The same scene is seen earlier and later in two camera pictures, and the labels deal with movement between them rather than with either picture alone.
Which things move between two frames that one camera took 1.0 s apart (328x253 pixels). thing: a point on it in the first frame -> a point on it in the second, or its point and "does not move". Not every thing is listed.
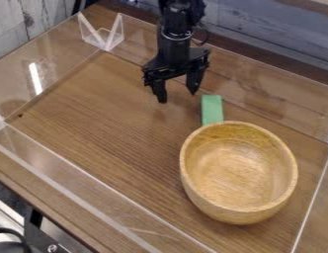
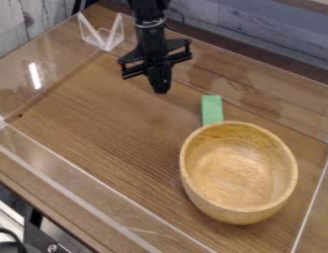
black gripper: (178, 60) -> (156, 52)
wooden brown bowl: (238, 172) does not move
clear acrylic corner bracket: (102, 38) does not move
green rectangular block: (212, 110) does not move
